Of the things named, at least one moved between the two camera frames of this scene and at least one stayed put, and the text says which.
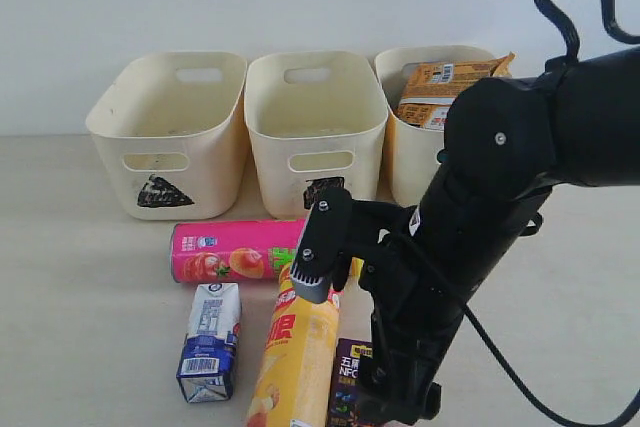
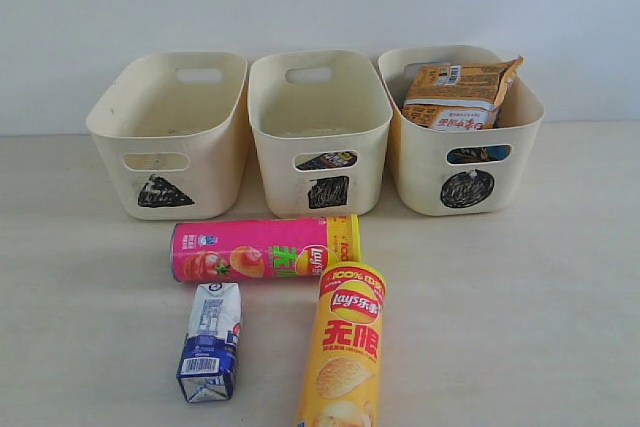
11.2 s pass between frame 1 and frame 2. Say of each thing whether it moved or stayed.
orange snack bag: stayed
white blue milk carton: stayed
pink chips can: stayed
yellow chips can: moved
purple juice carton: moved
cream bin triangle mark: stayed
